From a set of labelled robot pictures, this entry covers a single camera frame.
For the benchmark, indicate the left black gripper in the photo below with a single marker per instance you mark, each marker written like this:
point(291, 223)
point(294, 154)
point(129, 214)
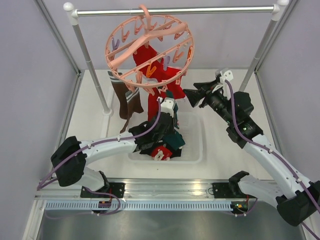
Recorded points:
point(172, 128)

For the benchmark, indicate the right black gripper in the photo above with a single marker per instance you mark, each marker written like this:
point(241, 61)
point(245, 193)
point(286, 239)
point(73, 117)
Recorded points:
point(195, 95)

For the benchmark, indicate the teal green sock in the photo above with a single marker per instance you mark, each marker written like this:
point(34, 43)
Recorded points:
point(174, 140)

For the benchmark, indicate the red santa sock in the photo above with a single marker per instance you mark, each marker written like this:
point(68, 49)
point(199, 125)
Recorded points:
point(152, 106)
point(161, 153)

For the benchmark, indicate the black sock white stripes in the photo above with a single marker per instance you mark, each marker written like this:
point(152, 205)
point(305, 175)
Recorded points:
point(176, 153)

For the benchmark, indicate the pink round clip hanger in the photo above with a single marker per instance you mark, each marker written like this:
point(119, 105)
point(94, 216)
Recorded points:
point(176, 59)

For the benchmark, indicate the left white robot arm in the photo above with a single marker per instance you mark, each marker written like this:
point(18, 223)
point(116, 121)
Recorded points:
point(72, 156)

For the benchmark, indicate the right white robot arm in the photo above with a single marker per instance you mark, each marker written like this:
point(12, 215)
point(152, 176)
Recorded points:
point(294, 196)

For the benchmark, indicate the white perforated basket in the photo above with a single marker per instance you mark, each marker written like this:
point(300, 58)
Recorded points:
point(192, 152)

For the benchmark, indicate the brown striped sock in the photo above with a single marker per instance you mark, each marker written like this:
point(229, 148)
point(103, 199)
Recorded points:
point(120, 90)
point(131, 104)

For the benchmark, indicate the red sock white letters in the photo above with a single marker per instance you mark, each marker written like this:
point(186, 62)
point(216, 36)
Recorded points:
point(156, 70)

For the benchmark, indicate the metal drying rack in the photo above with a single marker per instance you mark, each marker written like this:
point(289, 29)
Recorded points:
point(85, 50)

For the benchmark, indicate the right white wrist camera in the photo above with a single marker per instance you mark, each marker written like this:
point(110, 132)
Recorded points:
point(223, 75)

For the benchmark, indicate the metal base rail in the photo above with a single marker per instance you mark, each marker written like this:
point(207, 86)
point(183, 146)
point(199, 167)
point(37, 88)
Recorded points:
point(175, 189)

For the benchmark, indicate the white slotted cable duct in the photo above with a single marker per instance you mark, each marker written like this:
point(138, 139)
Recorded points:
point(139, 205)

